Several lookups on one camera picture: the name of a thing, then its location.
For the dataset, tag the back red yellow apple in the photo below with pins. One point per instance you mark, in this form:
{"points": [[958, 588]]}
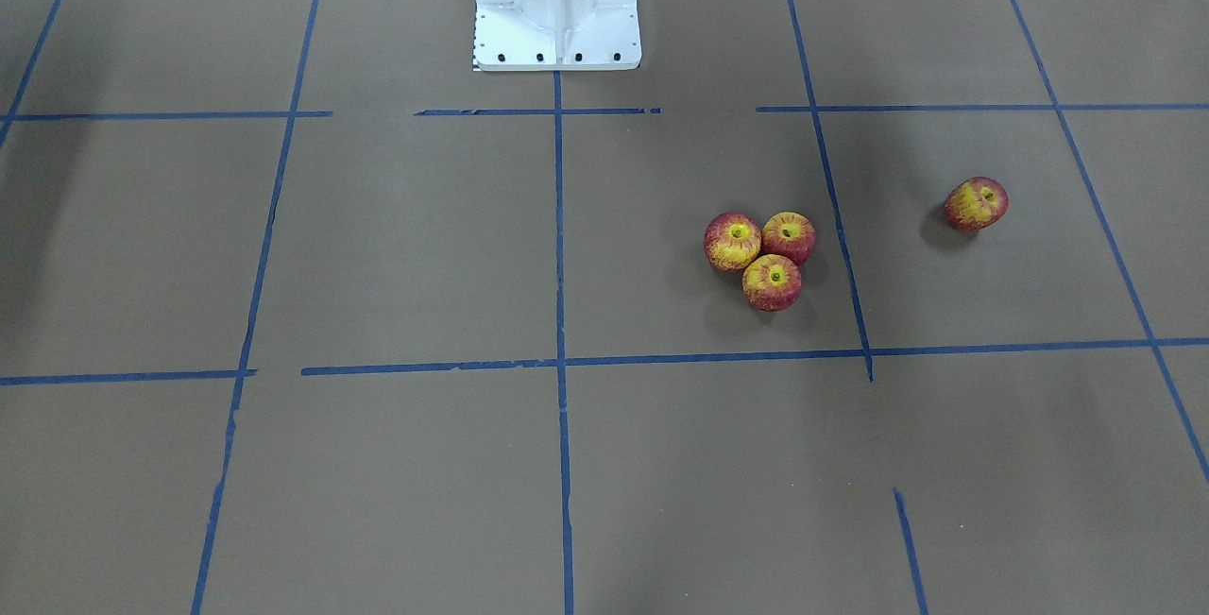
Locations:
{"points": [[790, 235]]}

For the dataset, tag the front red yellow apple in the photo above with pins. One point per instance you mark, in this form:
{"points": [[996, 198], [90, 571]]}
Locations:
{"points": [[772, 283]]}

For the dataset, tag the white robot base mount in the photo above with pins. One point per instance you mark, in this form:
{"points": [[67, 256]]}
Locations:
{"points": [[547, 35]]}

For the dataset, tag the lone red yellow apple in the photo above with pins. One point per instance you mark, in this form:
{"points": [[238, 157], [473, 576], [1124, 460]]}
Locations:
{"points": [[975, 204]]}

